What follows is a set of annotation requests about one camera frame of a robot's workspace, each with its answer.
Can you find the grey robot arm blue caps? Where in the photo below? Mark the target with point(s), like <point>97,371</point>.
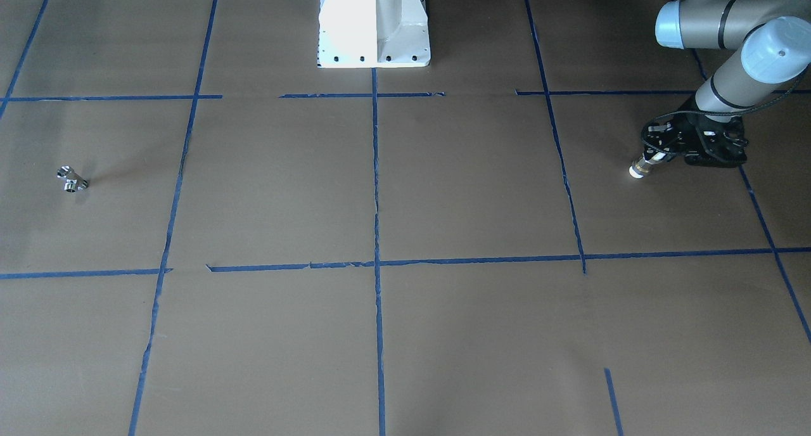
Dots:
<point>769,40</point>

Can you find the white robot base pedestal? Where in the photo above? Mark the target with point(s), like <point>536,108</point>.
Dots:
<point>373,34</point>

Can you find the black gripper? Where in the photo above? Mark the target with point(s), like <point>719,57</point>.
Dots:
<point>683,135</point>

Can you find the white PPR pipe brass fitting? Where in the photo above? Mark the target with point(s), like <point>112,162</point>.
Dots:
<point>640,168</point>

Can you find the chrome angle valve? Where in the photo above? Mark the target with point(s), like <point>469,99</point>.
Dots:
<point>72,181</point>

